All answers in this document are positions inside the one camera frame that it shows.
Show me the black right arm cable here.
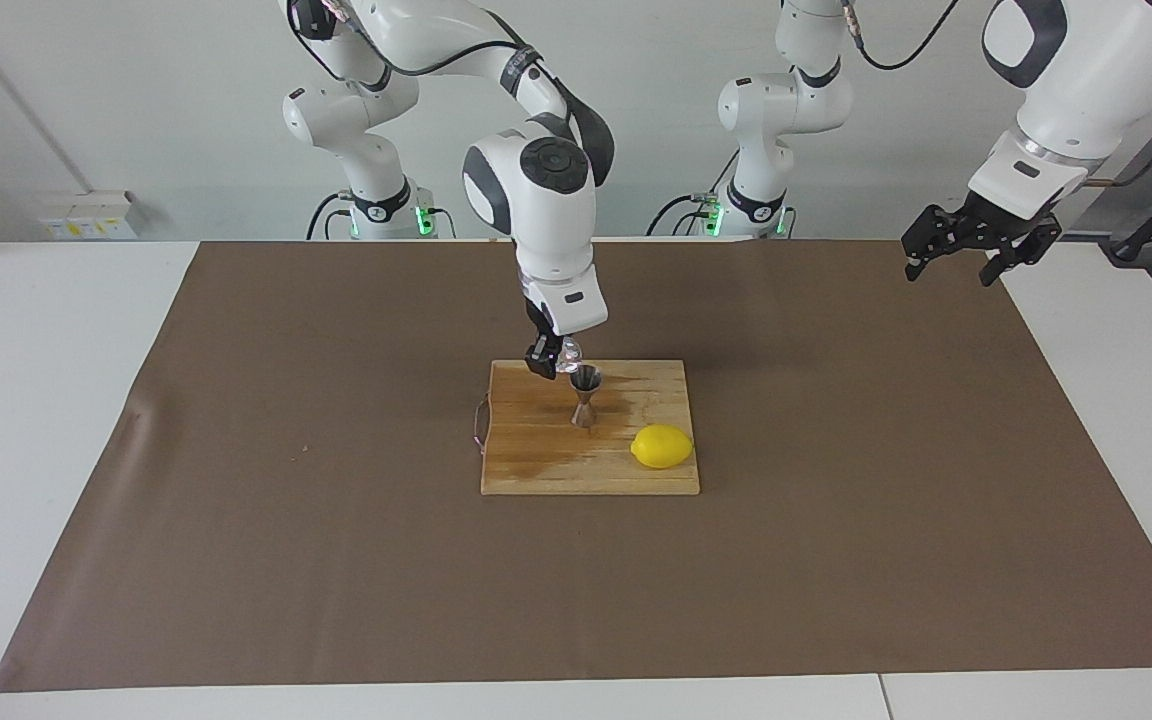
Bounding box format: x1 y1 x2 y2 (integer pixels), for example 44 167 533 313
281 0 537 81

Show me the black base cable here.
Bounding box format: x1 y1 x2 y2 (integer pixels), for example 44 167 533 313
306 190 355 241
646 148 742 238

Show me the steel double jigger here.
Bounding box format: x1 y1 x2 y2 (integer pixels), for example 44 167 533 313
569 364 604 431

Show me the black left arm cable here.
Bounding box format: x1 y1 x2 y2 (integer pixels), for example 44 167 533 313
836 0 1152 191

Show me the black left base cable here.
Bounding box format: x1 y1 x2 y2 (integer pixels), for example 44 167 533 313
646 148 742 238

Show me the yellow lemon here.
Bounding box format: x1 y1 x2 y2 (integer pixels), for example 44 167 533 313
630 423 695 470

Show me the wooden cutting board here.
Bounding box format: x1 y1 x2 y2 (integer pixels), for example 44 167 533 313
473 359 702 497

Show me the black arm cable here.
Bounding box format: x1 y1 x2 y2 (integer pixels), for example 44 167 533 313
281 0 537 81
836 0 1152 191

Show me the black right base cable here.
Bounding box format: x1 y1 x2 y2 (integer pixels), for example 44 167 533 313
306 190 355 241

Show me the brown table mat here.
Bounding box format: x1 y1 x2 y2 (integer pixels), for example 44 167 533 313
0 238 1152 694

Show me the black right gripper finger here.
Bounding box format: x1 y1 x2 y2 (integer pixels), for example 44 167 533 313
523 336 562 383

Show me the white wall socket box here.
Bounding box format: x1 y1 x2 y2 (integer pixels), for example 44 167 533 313
39 190 144 241

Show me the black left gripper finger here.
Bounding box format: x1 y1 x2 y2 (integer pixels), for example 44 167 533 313
900 204 969 284
979 220 1065 289

